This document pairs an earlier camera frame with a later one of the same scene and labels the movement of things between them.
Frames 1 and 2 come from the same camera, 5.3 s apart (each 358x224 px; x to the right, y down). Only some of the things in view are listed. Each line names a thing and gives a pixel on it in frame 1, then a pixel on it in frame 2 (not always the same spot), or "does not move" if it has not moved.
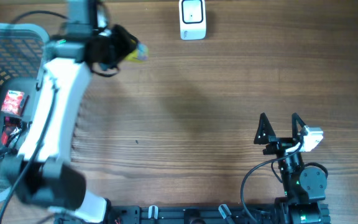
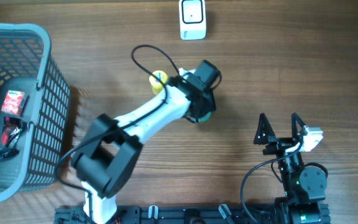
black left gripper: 119,44 to 209,99
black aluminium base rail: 286,213 does not move
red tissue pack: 13,102 does not move
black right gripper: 279,144 does not move
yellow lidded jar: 141,53 to 156,85
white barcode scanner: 192,19 does not move
